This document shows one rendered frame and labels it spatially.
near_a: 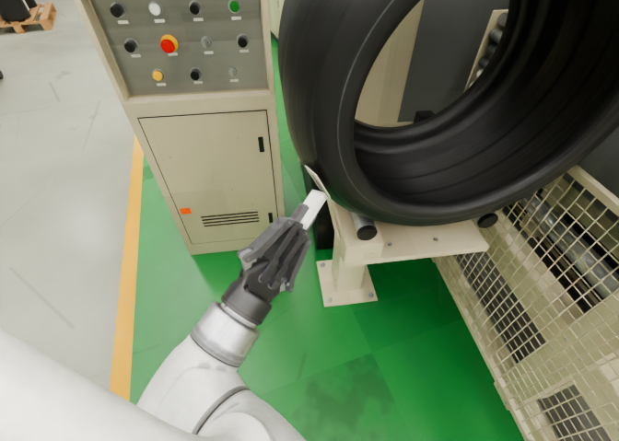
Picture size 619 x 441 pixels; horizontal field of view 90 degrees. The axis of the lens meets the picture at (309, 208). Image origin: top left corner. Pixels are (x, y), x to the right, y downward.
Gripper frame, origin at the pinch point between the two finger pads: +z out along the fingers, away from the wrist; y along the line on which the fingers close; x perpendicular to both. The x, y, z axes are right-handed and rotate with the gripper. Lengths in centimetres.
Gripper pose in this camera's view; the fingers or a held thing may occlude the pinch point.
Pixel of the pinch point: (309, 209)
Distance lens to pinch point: 53.4
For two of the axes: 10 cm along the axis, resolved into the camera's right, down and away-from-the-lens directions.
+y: 5.0, 5.6, 6.6
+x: 6.8, 2.2, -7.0
